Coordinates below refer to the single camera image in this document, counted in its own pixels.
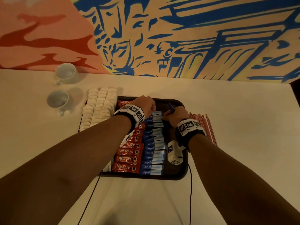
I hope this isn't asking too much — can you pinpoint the row of blue sachets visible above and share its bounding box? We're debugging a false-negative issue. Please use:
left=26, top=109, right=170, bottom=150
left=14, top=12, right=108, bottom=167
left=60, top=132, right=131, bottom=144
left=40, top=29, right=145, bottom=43
left=139, top=109, right=166, bottom=177

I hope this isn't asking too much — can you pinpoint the row of tea bags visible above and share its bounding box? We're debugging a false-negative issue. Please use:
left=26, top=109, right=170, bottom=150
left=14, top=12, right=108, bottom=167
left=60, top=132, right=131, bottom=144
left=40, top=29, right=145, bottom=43
left=78, top=86, right=119, bottom=132

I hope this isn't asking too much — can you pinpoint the person's right hand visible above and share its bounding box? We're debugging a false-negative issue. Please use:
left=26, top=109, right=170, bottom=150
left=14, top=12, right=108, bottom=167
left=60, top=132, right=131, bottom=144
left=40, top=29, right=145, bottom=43
left=162, top=106, right=190, bottom=130

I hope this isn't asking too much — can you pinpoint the dark brown tray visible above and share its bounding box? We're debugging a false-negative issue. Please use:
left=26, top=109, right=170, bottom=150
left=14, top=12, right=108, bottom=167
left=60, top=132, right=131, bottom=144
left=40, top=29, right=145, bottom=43
left=99, top=96, right=189, bottom=181

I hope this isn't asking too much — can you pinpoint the black camera cable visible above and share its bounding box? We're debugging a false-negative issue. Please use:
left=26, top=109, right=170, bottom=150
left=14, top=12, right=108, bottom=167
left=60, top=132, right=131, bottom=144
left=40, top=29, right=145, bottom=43
left=76, top=175, right=102, bottom=225
left=187, top=163, right=194, bottom=225

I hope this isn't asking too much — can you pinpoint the black marker wristband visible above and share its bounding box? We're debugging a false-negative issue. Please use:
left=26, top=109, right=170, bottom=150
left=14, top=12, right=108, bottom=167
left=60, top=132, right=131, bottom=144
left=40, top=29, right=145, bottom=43
left=113, top=104, right=146, bottom=130
left=175, top=117, right=207, bottom=151

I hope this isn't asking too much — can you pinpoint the small white cup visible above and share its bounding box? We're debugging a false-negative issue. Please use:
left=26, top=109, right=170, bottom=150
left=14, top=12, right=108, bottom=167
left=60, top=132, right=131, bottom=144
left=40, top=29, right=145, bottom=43
left=54, top=62, right=77, bottom=86
left=46, top=89, right=70, bottom=117

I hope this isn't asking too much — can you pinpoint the person's left forearm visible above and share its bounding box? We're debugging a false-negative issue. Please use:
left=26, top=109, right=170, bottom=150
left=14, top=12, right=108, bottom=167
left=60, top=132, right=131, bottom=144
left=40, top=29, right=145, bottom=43
left=0, top=115, right=134, bottom=225

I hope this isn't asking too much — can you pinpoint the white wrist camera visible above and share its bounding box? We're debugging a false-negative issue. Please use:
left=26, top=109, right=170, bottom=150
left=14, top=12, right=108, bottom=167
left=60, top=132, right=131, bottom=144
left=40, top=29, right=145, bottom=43
left=166, top=140, right=188, bottom=166
left=119, top=131, right=138, bottom=149

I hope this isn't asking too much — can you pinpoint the person's right forearm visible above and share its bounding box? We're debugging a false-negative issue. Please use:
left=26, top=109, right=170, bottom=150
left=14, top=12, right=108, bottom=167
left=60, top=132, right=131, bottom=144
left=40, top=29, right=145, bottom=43
left=187, top=134, right=300, bottom=225

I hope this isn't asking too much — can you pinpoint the person's left hand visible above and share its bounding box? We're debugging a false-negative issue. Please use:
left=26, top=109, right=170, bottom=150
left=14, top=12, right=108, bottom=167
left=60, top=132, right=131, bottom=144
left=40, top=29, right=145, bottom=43
left=127, top=95, right=157, bottom=121

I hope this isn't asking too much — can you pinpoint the row of red Nescafe sachets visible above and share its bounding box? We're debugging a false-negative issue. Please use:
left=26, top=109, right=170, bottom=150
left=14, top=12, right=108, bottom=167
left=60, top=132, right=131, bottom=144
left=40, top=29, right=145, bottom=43
left=111, top=99, right=146, bottom=174

